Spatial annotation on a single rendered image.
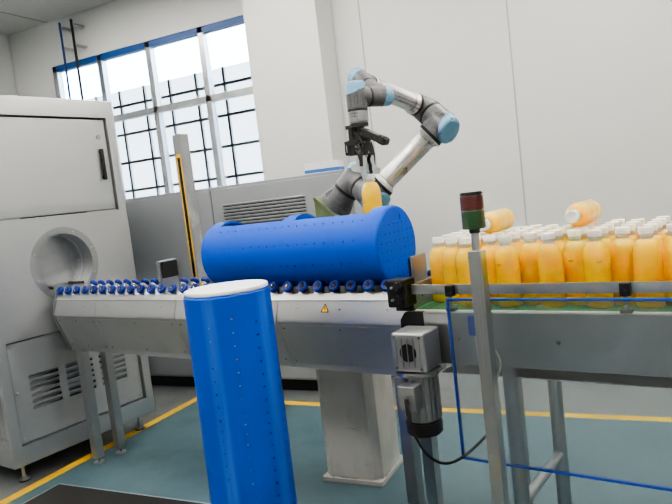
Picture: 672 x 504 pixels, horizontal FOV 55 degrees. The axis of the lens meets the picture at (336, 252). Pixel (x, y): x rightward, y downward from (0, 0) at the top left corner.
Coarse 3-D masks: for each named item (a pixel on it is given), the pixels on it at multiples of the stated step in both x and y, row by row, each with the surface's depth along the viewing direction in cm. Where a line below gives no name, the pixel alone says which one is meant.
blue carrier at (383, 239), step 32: (224, 224) 273; (256, 224) 258; (288, 224) 246; (320, 224) 236; (352, 224) 227; (384, 224) 223; (224, 256) 261; (256, 256) 251; (288, 256) 242; (320, 256) 233; (352, 256) 225; (384, 256) 222
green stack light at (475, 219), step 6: (474, 210) 172; (480, 210) 171; (462, 216) 173; (468, 216) 171; (474, 216) 171; (480, 216) 171; (462, 222) 173; (468, 222) 171; (474, 222) 171; (480, 222) 171; (462, 228) 174; (468, 228) 172; (474, 228) 171; (480, 228) 171
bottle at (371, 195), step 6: (366, 180) 237; (372, 180) 238; (366, 186) 237; (372, 186) 236; (378, 186) 238; (366, 192) 236; (372, 192) 236; (378, 192) 237; (366, 198) 237; (372, 198) 236; (378, 198) 237; (366, 204) 237; (372, 204) 236; (378, 204) 237; (366, 210) 238
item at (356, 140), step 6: (348, 126) 239; (354, 126) 235; (360, 126) 237; (366, 126) 240; (348, 132) 241; (354, 132) 239; (354, 138) 239; (360, 138) 237; (366, 138) 236; (348, 144) 238; (354, 144) 237; (360, 144) 235; (366, 144) 237; (372, 144) 240; (348, 150) 240; (354, 150) 238; (366, 150) 236; (372, 150) 240
